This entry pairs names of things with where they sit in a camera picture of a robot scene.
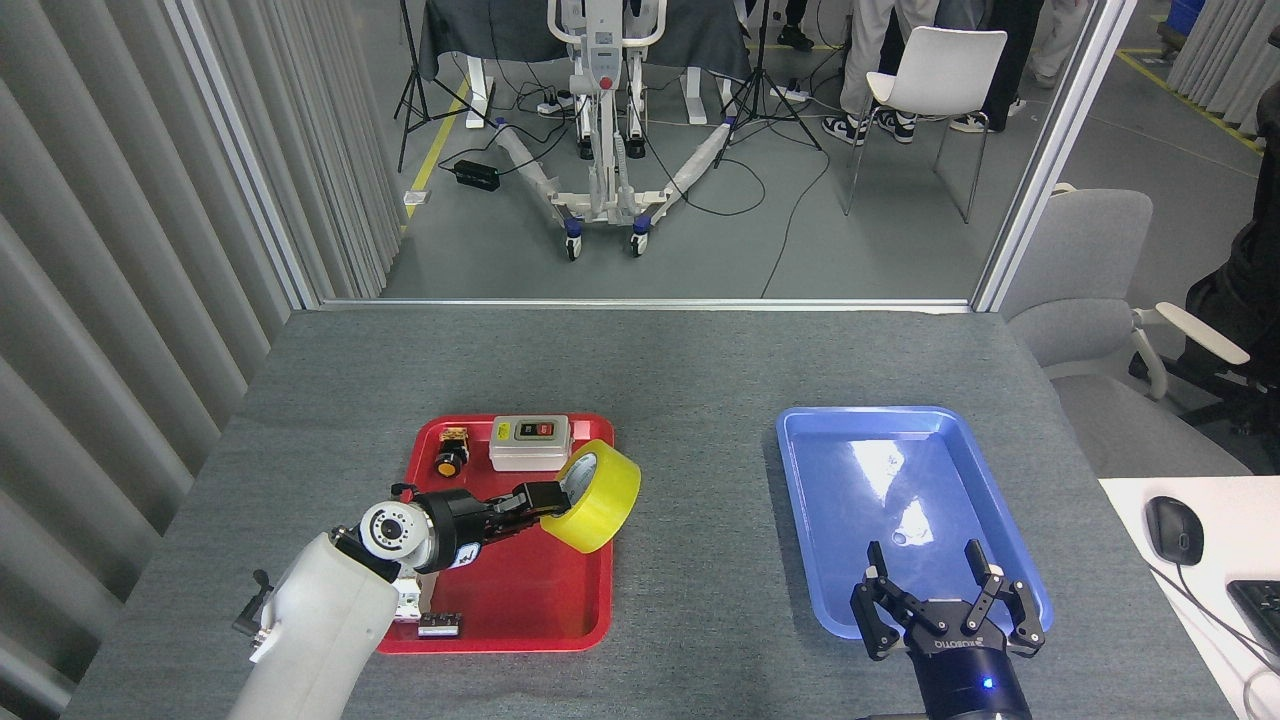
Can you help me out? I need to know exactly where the black computer mouse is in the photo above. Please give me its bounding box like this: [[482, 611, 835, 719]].
[[1145, 496, 1205, 567]]

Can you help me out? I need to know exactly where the grey two-button switch box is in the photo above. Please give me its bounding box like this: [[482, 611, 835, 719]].
[[489, 415, 572, 473]]

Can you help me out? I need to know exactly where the white plastic block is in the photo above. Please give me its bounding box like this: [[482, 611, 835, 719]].
[[393, 572, 429, 624]]

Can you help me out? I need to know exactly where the black office chair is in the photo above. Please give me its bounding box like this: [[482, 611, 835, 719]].
[[1130, 80, 1280, 471]]

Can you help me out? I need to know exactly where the grey office chair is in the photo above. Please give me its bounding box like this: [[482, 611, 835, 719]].
[[1000, 183, 1256, 479]]

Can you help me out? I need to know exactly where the person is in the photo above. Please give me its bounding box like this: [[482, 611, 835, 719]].
[[1030, 0, 1093, 89], [950, 0, 1046, 136], [777, 0, 817, 53], [822, 0, 946, 148]]

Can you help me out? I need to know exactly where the silver post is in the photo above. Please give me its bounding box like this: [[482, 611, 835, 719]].
[[165, 0, 326, 309], [972, 0, 1141, 313]]

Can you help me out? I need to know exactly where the white desk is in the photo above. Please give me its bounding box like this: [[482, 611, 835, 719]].
[[1098, 476, 1280, 720]]

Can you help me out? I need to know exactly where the white plastic chair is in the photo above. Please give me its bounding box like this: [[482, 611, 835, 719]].
[[843, 27, 1009, 225]]

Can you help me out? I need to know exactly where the silver horizontal rail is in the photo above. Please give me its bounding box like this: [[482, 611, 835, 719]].
[[318, 296, 977, 316]]

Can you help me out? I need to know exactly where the white stand on wheels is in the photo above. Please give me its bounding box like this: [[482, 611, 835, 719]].
[[495, 0, 736, 263]]

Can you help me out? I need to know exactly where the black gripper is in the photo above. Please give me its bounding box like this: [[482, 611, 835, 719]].
[[412, 481, 574, 575], [850, 540, 1047, 720]]

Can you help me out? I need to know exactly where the red plastic tray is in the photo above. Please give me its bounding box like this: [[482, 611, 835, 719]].
[[378, 413, 615, 654]]

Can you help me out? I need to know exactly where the table with dark cloth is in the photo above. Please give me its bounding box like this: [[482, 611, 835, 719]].
[[418, 0, 753, 131]]

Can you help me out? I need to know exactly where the black keyboard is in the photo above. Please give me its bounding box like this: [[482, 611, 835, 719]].
[[1226, 580, 1280, 656]]

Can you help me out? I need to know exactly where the yellow tape roll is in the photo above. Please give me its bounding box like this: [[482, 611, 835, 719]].
[[553, 439, 642, 555]]

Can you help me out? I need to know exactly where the blue crate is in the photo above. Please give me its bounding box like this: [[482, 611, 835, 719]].
[[1165, 0, 1208, 43]]

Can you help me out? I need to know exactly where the black tripod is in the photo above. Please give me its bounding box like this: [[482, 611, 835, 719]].
[[715, 0, 826, 169], [395, 0, 501, 173]]

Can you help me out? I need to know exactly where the blue plastic tray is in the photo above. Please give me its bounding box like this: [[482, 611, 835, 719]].
[[776, 405, 1054, 641]]

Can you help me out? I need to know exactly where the black yellow push button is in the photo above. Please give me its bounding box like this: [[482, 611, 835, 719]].
[[433, 425, 471, 479]]

